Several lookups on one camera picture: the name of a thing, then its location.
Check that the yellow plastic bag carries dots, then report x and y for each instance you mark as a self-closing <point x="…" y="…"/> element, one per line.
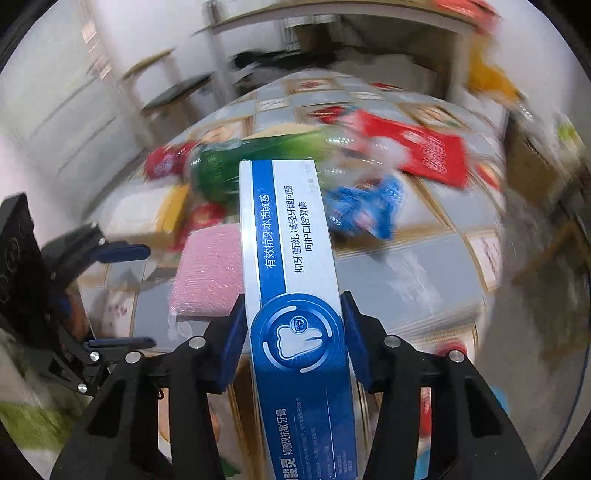
<point x="489" y="74"/>

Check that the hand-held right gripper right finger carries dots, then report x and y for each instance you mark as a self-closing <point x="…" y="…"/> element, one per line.
<point x="356" y="344"/>

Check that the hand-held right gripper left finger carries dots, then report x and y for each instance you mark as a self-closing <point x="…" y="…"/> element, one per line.
<point x="233" y="344"/>

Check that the red crumpled wrapper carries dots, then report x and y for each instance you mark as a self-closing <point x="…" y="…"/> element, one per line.
<point x="164" y="161"/>

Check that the pink sponge cloth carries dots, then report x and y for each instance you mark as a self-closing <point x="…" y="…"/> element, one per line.
<point x="207" y="272"/>

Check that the red snack pouch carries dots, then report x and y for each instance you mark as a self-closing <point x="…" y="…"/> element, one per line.
<point x="429" y="152"/>

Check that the person's left forearm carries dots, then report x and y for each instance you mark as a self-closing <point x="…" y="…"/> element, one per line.
<point x="27" y="415"/>

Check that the black cloth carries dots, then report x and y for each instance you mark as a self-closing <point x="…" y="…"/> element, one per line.
<point x="254" y="59"/>

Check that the yellow white carton box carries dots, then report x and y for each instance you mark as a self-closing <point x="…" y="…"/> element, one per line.
<point x="143" y="212"/>

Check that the green plastic bottle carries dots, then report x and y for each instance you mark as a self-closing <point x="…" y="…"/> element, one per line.
<point x="221" y="166"/>

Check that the fruit printed tablecloth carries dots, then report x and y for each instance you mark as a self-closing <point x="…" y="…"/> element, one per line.
<point x="415" y="277"/>

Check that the wooden table white legs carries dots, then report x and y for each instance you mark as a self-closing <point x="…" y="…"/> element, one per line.
<point x="277" y="11"/>

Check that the blue plastic wrapper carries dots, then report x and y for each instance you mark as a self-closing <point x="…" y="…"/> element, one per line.
<point x="364" y="203"/>

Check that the blue white toothpaste box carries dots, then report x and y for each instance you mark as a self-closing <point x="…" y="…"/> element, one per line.
<point x="295" y="258"/>

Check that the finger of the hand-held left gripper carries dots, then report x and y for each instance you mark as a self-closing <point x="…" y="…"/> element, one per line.
<point x="129" y="252"/>
<point x="115" y="343"/>

